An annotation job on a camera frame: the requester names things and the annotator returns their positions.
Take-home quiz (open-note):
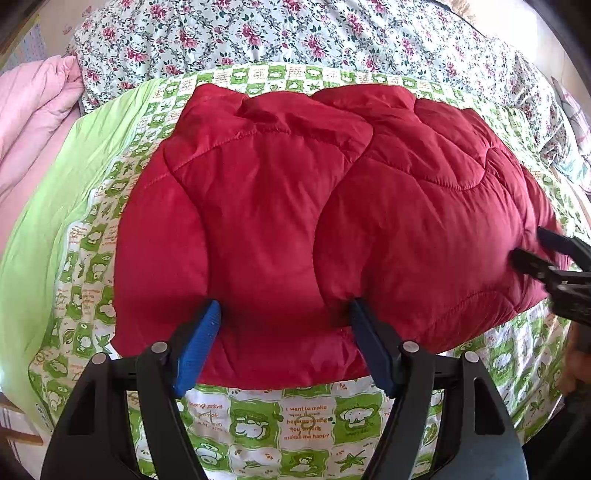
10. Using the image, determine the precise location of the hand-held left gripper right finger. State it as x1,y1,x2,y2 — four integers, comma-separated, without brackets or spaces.
348,299,529,480

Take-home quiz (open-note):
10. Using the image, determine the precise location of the pink blanket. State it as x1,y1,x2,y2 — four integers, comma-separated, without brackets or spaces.
0,55,86,217

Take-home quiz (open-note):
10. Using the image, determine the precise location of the red quilted jacket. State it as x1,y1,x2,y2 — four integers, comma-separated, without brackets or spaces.
112,83,561,389

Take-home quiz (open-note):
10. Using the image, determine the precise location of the green checked printed blanket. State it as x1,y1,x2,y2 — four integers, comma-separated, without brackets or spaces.
0,62,591,480

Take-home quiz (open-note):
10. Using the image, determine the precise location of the plaid pillow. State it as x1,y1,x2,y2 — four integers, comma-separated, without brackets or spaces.
549,76,591,195

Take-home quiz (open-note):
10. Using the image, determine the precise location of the wooden stool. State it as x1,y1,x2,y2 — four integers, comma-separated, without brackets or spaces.
0,401,44,446

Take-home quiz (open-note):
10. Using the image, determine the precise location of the floral duvet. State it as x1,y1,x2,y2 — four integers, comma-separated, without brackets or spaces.
65,0,578,167

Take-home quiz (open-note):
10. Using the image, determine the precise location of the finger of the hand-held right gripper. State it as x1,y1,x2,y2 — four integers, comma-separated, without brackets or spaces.
538,227,591,268
510,248,573,289

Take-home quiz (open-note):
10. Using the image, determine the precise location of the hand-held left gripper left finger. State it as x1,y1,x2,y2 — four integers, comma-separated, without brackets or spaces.
41,299,222,480

